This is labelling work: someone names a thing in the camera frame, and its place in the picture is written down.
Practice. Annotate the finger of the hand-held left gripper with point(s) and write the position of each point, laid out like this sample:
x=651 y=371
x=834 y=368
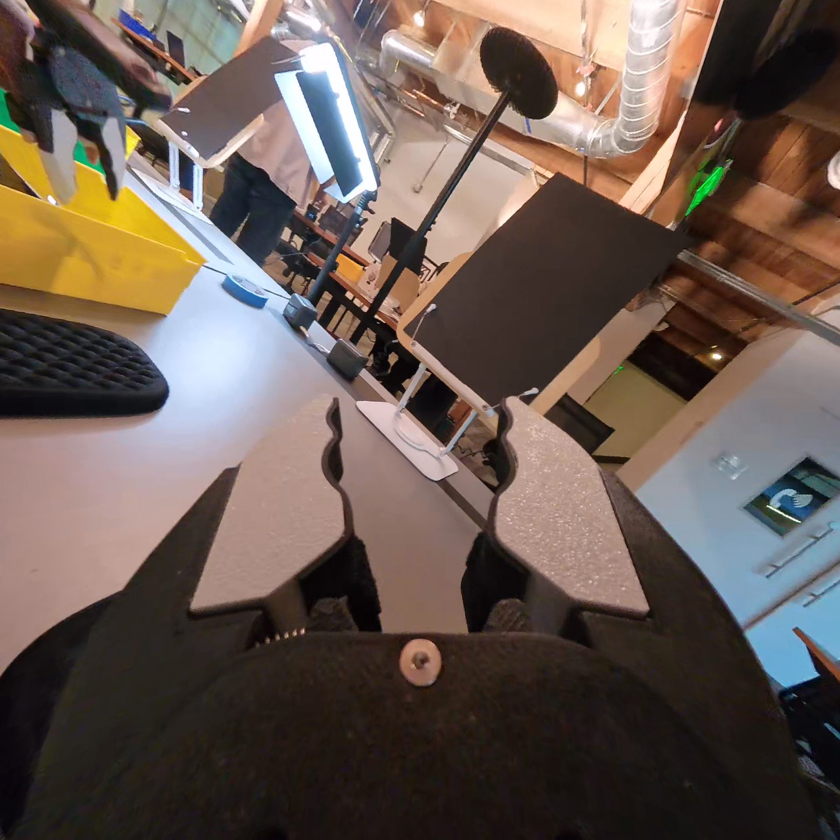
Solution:
x=113 y=157
x=62 y=161

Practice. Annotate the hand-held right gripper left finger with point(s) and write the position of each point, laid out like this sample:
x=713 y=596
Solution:
x=282 y=518

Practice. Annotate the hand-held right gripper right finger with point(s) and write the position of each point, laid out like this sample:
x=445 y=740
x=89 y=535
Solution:
x=564 y=525

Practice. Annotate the yellow plastic bin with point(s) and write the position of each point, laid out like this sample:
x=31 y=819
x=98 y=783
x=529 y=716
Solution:
x=98 y=262

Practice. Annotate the black board on white stand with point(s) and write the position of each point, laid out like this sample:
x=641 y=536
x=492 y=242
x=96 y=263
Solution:
x=223 y=98
x=544 y=295

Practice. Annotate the dark grey box device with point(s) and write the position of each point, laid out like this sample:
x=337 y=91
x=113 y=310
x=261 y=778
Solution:
x=348 y=359
x=300 y=312

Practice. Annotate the blue tape roll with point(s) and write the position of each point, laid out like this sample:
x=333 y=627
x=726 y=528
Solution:
x=246 y=300

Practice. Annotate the black mesh cushion pad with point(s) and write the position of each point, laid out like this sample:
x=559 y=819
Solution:
x=65 y=367

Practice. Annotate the led light panel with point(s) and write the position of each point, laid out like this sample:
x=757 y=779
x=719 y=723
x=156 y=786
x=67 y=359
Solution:
x=331 y=124

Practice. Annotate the door window with phone icon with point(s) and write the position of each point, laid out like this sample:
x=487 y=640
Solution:
x=791 y=497

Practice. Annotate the black light stand pole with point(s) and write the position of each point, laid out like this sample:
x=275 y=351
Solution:
x=338 y=253

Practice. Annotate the small yellow storage bin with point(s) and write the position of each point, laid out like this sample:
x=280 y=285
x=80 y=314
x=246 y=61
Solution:
x=350 y=268

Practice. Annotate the wooden office desk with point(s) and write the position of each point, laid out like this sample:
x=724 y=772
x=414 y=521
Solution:
x=820 y=656

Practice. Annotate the green exit sign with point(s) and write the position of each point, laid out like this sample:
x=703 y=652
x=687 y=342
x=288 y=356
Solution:
x=709 y=187

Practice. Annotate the black round speaker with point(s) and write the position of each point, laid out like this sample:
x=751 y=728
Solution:
x=774 y=59

